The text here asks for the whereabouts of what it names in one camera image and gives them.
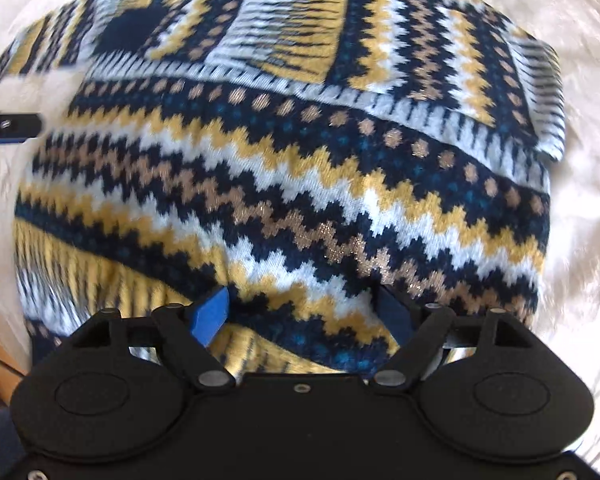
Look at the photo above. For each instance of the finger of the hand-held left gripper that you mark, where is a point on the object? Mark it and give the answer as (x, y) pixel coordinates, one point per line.
(10, 125)

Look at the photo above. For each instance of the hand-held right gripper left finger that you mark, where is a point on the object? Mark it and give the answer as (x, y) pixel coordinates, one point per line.
(211, 317)

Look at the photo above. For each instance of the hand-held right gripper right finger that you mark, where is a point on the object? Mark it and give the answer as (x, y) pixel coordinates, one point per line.
(394, 316)

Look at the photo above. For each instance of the navy yellow zigzag knit sweater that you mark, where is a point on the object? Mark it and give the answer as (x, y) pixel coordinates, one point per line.
(300, 180)

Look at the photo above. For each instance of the white bedspread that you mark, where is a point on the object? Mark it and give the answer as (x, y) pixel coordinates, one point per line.
(585, 160)

